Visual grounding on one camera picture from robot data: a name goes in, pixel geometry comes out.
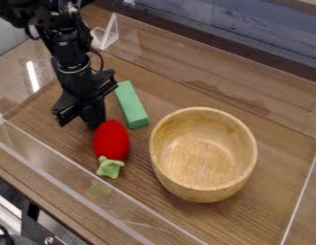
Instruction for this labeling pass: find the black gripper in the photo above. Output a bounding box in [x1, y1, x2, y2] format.
[52, 64, 117, 129]

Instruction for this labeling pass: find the red plush strawberry toy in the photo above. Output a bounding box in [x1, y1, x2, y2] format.
[93, 120, 129, 179]

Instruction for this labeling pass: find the green rectangular block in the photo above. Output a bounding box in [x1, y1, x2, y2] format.
[115, 80, 149, 129]

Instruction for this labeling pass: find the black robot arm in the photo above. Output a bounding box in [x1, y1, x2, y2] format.
[0, 0, 117, 129]

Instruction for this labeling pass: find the wooden bowl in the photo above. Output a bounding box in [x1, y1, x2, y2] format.
[149, 107, 258, 203]

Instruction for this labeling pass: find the black cable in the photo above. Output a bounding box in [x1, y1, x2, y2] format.
[89, 47, 105, 73]

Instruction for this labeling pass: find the clear acrylic corner bracket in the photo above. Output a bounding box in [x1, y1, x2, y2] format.
[91, 13, 119, 50]

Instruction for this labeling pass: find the clear acrylic enclosure wall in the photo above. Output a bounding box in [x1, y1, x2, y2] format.
[0, 14, 316, 245]

